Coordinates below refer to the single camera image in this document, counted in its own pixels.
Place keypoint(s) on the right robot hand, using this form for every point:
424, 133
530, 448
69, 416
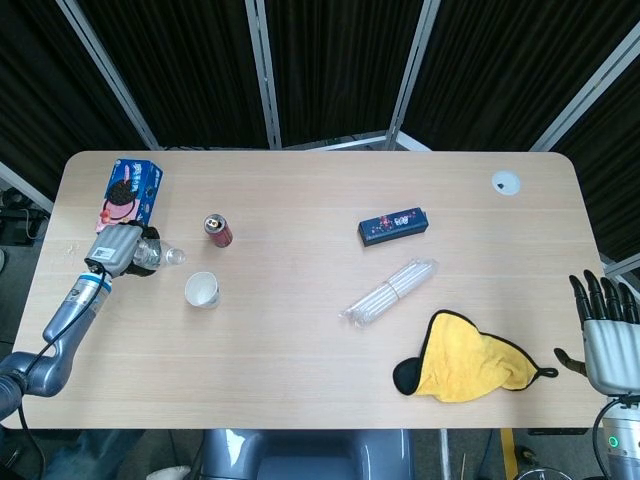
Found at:
615, 355

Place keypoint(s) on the silver partition post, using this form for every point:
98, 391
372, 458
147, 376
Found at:
585, 85
264, 75
412, 75
107, 72

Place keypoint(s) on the yellow cloth with black edge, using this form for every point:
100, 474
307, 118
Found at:
465, 360

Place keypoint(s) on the clear plastic bottle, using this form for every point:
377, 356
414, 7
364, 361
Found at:
160, 256

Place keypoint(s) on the white paper cup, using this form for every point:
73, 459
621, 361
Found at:
201, 290

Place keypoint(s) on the red soda can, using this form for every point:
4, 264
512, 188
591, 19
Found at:
219, 232

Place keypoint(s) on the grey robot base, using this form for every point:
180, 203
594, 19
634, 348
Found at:
305, 455

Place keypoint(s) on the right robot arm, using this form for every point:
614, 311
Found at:
625, 440

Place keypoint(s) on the dark blue rectangular case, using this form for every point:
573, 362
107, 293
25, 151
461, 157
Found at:
394, 226

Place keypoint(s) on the blue cookie box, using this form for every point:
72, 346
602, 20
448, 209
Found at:
127, 195

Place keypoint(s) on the bundle of white straws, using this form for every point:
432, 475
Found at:
390, 292

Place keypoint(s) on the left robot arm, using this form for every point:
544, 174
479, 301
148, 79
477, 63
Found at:
60, 340

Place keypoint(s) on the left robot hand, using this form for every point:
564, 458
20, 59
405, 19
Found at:
112, 247

